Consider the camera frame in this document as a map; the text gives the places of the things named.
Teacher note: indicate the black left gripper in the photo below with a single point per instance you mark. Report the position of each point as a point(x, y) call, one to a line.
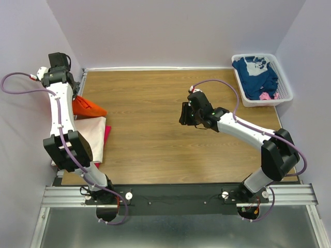
point(76, 87)

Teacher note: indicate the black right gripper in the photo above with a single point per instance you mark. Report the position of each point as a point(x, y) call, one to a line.
point(185, 113)

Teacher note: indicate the orange t-shirt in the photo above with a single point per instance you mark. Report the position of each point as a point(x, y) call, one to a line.
point(84, 107)

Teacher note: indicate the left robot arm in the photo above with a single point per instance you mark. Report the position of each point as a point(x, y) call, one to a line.
point(99, 186)

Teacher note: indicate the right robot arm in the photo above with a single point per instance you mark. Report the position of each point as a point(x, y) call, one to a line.
point(278, 155)

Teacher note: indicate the pink garment in basket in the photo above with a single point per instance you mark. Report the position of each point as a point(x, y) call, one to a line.
point(266, 96)

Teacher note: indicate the navy blue printed t-shirt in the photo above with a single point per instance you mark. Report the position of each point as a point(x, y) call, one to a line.
point(256, 76)

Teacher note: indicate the white plastic laundry basket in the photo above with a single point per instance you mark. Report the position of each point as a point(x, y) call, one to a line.
point(284, 90)

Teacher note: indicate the white folded t-shirt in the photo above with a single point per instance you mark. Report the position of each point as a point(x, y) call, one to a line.
point(95, 139)

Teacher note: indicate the magenta folded t-shirt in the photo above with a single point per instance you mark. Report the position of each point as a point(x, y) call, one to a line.
point(106, 135)

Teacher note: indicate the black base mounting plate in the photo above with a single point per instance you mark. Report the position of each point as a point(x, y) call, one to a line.
point(175, 199)

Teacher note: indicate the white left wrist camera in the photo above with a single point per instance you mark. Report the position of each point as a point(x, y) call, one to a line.
point(40, 74)

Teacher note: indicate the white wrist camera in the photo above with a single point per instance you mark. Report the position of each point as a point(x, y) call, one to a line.
point(192, 90)
point(40, 74)

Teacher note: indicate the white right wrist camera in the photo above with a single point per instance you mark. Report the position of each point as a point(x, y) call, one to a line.
point(192, 90)

